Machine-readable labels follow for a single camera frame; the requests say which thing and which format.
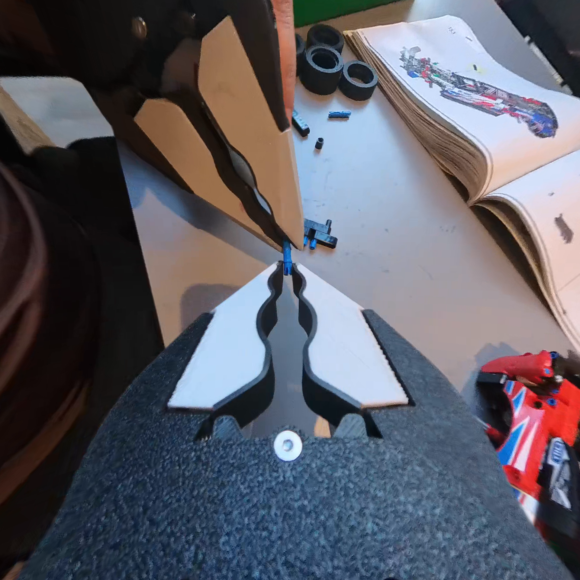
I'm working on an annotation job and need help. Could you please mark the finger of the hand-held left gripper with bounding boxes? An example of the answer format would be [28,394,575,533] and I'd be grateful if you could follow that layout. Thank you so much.
[197,15,305,251]
[134,97,285,252]

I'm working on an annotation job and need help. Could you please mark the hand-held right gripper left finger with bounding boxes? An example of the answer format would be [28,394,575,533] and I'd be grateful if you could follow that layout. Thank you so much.
[168,262,287,427]

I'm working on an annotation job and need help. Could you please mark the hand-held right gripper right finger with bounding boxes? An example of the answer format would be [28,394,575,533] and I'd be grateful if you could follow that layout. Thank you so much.
[290,263,409,427]

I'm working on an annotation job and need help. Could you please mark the black beam assembly blue pins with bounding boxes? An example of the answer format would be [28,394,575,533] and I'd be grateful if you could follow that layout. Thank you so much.
[303,219,339,251]

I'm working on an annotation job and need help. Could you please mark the person's left forearm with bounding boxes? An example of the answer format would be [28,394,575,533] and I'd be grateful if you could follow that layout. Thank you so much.
[0,0,69,82]

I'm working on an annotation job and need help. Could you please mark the light grey desk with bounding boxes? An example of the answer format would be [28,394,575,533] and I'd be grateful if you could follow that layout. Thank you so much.
[115,0,580,544]

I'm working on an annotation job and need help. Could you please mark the plywood board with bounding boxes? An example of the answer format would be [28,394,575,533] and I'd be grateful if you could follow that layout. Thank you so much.
[0,86,57,156]

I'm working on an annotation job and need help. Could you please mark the green plastic bin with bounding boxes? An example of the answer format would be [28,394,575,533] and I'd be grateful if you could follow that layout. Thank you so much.
[294,0,408,29]

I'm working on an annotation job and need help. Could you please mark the person's brown shirt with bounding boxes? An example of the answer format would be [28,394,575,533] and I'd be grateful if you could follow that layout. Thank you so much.
[0,163,96,499]

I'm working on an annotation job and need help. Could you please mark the red toy brick car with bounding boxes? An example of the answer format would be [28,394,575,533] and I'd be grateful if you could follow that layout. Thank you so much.
[475,349,580,544]

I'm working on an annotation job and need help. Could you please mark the open instruction booklet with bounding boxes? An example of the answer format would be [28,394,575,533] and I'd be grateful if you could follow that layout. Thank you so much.
[343,15,580,350]

